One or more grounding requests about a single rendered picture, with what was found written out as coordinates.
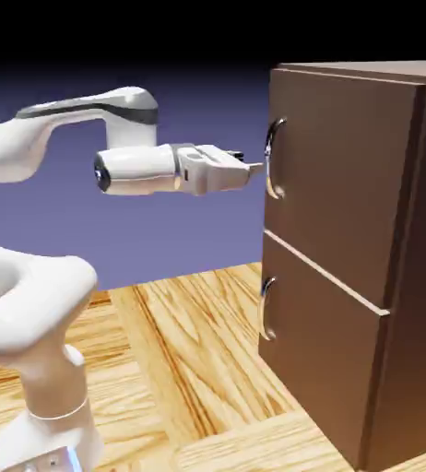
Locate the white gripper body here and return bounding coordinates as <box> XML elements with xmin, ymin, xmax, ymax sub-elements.
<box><xmin>193</xmin><ymin>144</ymin><xmax>252</xmax><ymax>196</ymax></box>

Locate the brown wooden cabinet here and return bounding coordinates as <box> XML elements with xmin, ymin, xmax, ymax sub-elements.
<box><xmin>257</xmin><ymin>61</ymin><xmax>426</xmax><ymax>472</ymax></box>

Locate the long curved metal handle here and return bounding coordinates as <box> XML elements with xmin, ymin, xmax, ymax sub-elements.
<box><xmin>264</xmin><ymin>116</ymin><xmax>289</xmax><ymax>201</ymax></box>

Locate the brown cabinet door with long handle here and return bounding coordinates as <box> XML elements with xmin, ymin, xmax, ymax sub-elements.
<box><xmin>262</xmin><ymin>67</ymin><xmax>426</xmax><ymax>312</ymax></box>

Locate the short curved metal handle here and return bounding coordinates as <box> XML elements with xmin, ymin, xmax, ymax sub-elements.
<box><xmin>258</xmin><ymin>276</ymin><xmax>278</xmax><ymax>343</ymax></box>

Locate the brown cabinet door with short handle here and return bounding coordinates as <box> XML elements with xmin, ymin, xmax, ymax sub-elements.
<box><xmin>257</xmin><ymin>229</ymin><xmax>391</xmax><ymax>472</ymax></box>

